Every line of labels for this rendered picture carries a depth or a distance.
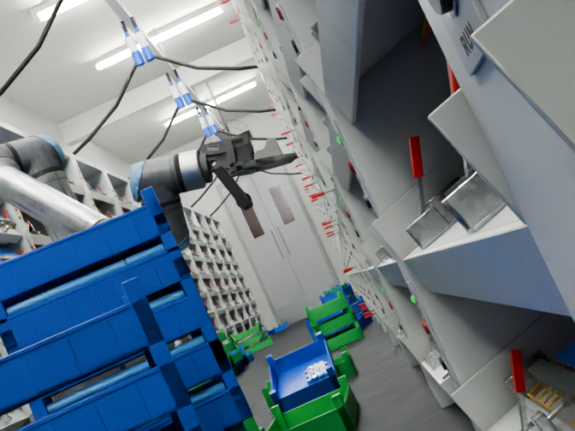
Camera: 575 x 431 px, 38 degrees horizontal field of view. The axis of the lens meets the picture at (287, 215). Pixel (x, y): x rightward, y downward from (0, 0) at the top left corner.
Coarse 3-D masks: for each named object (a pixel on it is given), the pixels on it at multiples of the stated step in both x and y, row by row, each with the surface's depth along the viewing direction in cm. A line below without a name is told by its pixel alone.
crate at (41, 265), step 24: (144, 192) 134; (120, 216) 132; (144, 216) 133; (72, 240) 130; (96, 240) 131; (120, 240) 132; (144, 240) 132; (0, 264) 127; (24, 264) 128; (48, 264) 129; (72, 264) 129; (96, 264) 133; (0, 288) 127; (24, 288) 127; (48, 288) 135
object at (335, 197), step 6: (324, 168) 170; (330, 174) 170; (330, 186) 230; (336, 186) 177; (330, 192) 230; (336, 192) 191; (336, 198) 208; (336, 204) 227; (342, 204) 205; (342, 210) 224
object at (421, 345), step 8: (416, 336) 156; (424, 336) 156; (408, 344) 156; (416, 344) 156; (424, 344) 156; (432, 344) 140; (416, 352) 156; (424, 352) 156; (432, 352) 140; (424, 360) 155; (432, 360) 140; (432, 368) 140; (440, 368) 137; (440, 376) 130; (448, 376) 97; (440, 384) 97; (448, 384) 96; (448, 392) 96
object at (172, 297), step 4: (172, 292) 133; (176, 292) 133; (180, 292) 133; (164, 296) 133; (168, 296) 132; (172, 296) 132; (176, 296) 132; (180, 296) 133; (184, 296) 133; (156, 300) 132; (160, 300) 132; (164, 300) 132; (168, 300) 132; (172, 300) 132; (152, 304) 131; (156, 304) 132; (160, 304) 132; (164, 304) 132; (152, 308) 131; (156, 308) 132
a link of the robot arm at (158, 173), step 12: (168, 156) 188; (132, 168) 187; (144, 168) 186; (156, 168) 186; (168, 168) 186; (180, 168) 186; (132, 180) 186; (144, 180) 186; (156, 180) 186; (168, 180) 186; (180, 180) 186; (132, 192) 187; (156, 192) 186; (168, 192) 187; (180, 192) 189; (144, 204) 188
